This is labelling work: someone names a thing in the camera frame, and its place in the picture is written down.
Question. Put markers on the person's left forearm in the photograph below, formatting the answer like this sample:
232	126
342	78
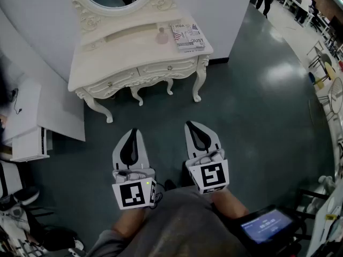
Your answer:
128	222

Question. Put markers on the white black-trimmed machine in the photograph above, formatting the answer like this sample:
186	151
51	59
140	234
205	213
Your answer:
9	178

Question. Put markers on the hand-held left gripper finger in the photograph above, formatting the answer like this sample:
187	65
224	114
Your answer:
144	160
117	159

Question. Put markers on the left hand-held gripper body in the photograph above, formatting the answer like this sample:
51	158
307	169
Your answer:
131	194

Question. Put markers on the black device with blue screen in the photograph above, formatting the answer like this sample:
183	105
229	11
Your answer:
265	225

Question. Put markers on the white carved drawer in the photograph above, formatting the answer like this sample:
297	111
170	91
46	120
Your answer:
168	67
112	82

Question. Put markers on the yellow chair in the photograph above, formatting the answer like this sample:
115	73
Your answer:
331	72

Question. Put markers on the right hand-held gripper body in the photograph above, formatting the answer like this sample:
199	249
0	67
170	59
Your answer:
211	175

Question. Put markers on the person's right forearm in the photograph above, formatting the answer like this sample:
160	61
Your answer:
230	205

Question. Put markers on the white metal rack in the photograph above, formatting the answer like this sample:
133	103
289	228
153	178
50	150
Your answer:
329	218

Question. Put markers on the white open cabinet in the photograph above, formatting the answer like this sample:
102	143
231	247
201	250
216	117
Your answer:
29	143

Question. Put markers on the black and white printed book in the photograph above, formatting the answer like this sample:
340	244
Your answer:
189	37

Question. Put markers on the white carved dressing table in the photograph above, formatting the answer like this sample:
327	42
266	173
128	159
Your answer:
120	55

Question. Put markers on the person's grey shirt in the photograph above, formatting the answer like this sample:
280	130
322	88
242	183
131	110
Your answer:
174	223

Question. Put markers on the metal frame chair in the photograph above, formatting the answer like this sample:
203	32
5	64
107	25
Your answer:
317	53

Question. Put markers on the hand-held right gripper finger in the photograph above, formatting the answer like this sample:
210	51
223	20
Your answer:
214	143
189	146

